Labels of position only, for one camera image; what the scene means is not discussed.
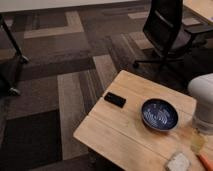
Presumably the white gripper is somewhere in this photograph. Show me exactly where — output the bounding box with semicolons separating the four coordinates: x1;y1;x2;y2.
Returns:
190;102;213;154

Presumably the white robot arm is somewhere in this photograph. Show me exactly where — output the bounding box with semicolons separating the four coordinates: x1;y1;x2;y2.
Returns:
188;73;213;154

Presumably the grey white sponge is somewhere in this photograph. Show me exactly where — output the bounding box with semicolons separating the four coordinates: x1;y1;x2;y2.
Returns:
165;153;190;171

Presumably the dark blue patterned bowl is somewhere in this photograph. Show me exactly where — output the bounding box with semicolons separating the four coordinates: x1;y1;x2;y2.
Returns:
141;98;179;132

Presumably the black rectangular device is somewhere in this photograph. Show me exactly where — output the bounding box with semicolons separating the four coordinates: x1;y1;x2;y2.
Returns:
104;92;126;108

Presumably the black office chair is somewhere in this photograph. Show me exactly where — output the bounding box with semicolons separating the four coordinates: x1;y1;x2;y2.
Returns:
132;0;213;74

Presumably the wooden desk corner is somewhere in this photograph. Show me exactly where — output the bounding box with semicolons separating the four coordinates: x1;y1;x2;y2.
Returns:
183;0;213;24

